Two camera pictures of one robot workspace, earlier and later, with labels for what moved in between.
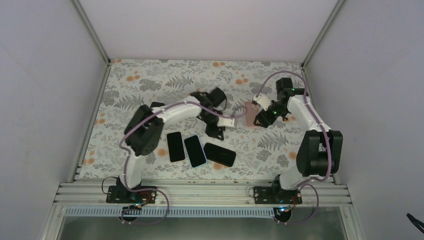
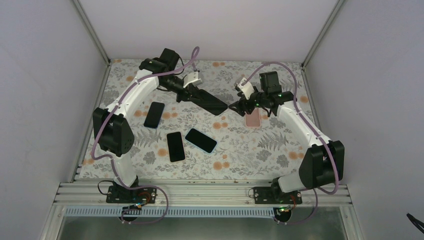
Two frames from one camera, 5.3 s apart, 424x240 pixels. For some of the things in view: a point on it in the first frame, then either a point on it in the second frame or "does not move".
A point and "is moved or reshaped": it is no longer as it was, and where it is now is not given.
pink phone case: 251,111 does not move
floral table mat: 187,149 does not move
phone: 219,155 is moved or reshaped
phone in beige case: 175,147 does not move
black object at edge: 415,221 does not move
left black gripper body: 209,130 → 187,92
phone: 196,153 → 201,140
